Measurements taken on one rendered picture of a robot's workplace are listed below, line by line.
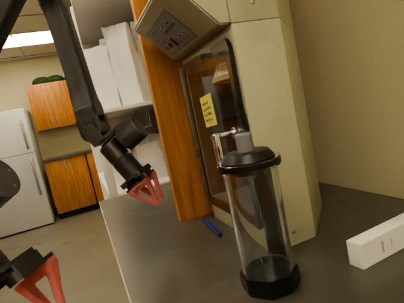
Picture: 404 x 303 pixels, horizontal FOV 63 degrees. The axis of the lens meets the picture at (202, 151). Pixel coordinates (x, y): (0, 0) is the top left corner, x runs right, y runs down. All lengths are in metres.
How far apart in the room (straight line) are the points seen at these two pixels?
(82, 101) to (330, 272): 0.68
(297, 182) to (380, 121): 0.36
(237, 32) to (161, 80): 0.38
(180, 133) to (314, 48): 0.50
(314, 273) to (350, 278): 0.06
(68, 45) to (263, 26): 0.48
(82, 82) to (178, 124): 0.29
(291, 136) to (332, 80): 0.42
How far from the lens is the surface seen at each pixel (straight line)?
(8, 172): 0.44
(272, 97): 0.69
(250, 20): 0.69
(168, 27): 0.80
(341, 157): 1.13
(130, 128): 0.85
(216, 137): 0.67
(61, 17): 0.94
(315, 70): 1.15
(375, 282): 0.62
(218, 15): 0.67
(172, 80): 0.99
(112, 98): 1.99
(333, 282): 0.63
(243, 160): 0.51
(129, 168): 0.86
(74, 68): 0.91
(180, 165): 0.99
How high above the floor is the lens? 1.26
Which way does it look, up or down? 7 degrees down
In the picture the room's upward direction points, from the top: 12 degrees counter-clockwise
